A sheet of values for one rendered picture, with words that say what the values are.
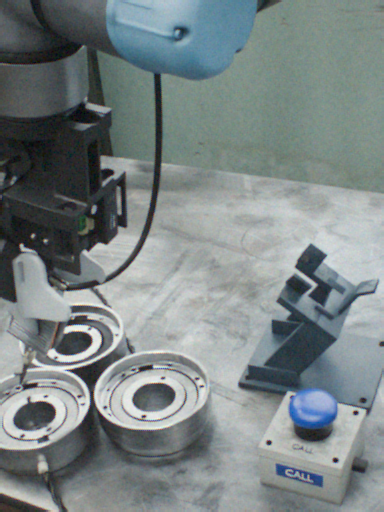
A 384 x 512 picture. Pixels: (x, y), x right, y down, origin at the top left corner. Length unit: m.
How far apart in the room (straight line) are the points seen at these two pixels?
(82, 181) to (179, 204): 0.53
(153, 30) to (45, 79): 0.13
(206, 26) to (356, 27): 1.83
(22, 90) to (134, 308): 0.42
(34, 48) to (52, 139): 0.07
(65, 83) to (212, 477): 0.36
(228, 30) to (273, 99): 1.96
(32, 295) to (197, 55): 0.28
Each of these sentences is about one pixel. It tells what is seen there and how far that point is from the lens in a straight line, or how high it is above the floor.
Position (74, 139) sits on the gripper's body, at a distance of 0.55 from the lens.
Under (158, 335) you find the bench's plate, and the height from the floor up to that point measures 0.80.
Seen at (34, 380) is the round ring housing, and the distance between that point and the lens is 0.79.
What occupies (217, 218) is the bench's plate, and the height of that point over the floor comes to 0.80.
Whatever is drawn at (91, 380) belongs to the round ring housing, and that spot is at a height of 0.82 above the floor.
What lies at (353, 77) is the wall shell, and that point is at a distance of 2.30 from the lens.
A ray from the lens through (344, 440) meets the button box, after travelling 0.67.
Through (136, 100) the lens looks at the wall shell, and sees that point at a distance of 2.62.
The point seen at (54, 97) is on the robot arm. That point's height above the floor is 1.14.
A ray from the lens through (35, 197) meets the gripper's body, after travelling 0.59.
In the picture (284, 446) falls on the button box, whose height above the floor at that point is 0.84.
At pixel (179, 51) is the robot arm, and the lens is 0.43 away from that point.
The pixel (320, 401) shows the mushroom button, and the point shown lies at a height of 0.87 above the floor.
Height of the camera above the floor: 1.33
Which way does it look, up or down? 33 degrees down
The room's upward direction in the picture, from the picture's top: 6 degrees counter-clockwise
